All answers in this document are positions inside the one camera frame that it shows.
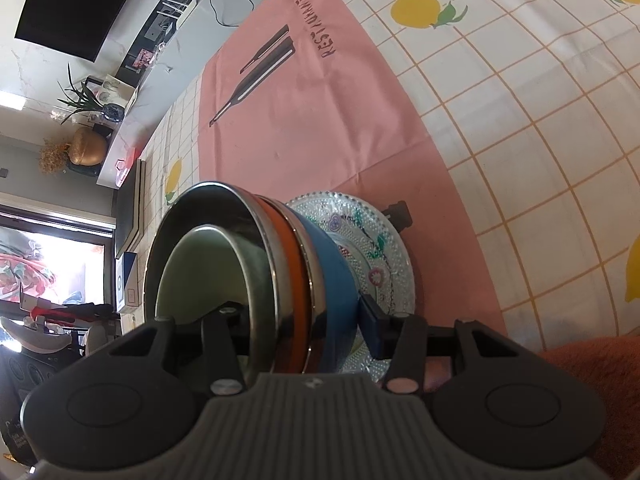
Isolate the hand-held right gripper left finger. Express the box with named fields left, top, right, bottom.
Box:
left=107, top=304, right=249, bottom=395

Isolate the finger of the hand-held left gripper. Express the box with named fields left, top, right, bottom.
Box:
left=380, top=201, right=413, bottom=233

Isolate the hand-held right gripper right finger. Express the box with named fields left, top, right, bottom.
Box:
left=360, top=294, right=521, bottom=393

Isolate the clear glass plate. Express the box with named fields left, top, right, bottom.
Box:
left=286, top=191, right=417, bottom=381

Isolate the green ceramic bowl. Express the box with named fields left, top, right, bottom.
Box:
left=155, top=224, right=276, bottom=376

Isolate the blue steel bowl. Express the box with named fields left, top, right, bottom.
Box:
left=280, top=207, right=362, bottom=375

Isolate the orange steel bowl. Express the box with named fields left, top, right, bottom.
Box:
left=143, top=181, right=313, bottom=376

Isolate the pink cloth placemat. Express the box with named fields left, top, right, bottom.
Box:
left=197, top=0, right=510, bottom=386

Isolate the white and blue box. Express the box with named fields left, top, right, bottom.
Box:
left=115, top=251, right=146, bottom=313

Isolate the black notebook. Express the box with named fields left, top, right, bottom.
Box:
left=114, top=159, right=148, bottom=258

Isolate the pink storage box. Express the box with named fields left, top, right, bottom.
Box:
left=114, top=146, right=141, bottom=188

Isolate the orange fuzzy cloth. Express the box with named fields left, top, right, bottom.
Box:
left=505, top=335, right=640, bottom=480

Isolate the gold acorn vase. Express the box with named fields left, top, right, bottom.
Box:
left=69, top=126, right=110, bottom=167

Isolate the plant in blue vase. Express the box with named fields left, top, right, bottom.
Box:
left=56, top=62, right=126, bottom=126

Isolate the white picture card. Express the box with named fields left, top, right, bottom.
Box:
left=82, top=74, right=138, bottom=106

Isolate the white router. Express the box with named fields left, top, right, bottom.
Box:
left=155, top=0, right=198, bottom=28

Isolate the black television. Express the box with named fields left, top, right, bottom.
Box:
left=14, top=0, right=153, bottom=63

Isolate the black cable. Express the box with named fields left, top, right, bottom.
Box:
left=206, top=0, right=251, bottom=28

